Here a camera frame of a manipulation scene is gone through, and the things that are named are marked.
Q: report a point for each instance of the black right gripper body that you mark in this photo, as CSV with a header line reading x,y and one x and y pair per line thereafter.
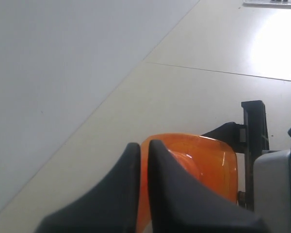
x,y
267,172

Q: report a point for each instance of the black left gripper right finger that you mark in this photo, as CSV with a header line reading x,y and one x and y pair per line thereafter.
x,y
179,203

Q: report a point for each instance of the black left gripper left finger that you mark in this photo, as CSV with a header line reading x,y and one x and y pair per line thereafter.
x,y
109,207

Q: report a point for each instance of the orange pump soap bottle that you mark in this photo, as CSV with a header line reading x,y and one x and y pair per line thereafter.
x,y
212,162

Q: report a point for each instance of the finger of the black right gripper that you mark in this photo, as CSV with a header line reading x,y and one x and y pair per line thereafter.
x,y
231,133

